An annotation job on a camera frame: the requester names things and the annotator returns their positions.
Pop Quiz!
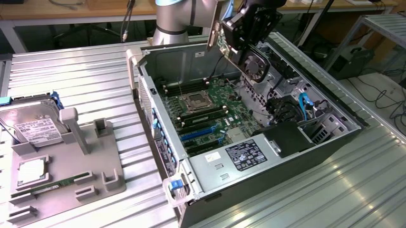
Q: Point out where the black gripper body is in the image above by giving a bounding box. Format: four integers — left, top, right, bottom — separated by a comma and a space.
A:
220, 0, 288, 52

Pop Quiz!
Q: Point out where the graphics card with black fan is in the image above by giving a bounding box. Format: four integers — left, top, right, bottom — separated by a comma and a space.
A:
205, 20, 272, 84

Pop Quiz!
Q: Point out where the green motherboard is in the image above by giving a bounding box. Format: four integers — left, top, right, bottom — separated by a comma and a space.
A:
157, 75, 265, 156

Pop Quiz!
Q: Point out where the black box on floor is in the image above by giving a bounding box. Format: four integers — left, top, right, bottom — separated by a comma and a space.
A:
333, 47, 375, 80

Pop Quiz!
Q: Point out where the CPU socket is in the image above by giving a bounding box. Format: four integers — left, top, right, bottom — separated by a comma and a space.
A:
179, 90, 211, 113

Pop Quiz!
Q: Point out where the metal slat side table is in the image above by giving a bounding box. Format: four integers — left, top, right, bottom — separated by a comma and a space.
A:
323, 13, 406, 72

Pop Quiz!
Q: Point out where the installed RAM stick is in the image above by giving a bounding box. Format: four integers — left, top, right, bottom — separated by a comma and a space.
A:
179, 108, 229, 127

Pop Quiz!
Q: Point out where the silver chipset heatsink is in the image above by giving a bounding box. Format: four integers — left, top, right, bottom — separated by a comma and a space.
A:
225, 127, 252, 140

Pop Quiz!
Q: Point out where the blue expansion slot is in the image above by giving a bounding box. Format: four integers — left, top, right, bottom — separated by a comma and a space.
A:
179, 126, 213, 141

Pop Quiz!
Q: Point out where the wooden desk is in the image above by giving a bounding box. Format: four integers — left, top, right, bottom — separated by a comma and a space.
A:
0, 0, 395, 53

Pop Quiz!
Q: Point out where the grey power supply unit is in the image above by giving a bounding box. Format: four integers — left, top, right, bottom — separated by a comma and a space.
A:
187, 133, 281, 193

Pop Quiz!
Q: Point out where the open black PC case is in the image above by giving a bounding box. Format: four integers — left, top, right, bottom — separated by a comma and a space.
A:
125, 30, 371, 228

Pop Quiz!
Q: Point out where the blue case latch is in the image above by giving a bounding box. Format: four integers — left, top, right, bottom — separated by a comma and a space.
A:
166, 180, 184, 191

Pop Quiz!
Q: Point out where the hard disk with blue caddy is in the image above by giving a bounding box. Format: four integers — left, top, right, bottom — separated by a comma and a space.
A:
0, 91, 64, 146

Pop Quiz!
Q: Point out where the grey parts rack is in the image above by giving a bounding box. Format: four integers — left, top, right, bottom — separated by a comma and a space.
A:
5, 107, 128, 224

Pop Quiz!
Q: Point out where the green RAM stick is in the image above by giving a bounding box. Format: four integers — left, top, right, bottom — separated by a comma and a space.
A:
10, 172, 89, 198

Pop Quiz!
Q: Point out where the silver CPU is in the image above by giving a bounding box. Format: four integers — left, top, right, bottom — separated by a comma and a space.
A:
16, 161, 48, 186

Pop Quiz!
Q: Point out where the blue SATA wire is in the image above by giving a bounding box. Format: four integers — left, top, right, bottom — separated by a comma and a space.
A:
297, 92, 313, 122

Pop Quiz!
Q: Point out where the hanging black cable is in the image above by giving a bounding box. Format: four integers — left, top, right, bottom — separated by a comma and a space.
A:
121, 0, 136, 43

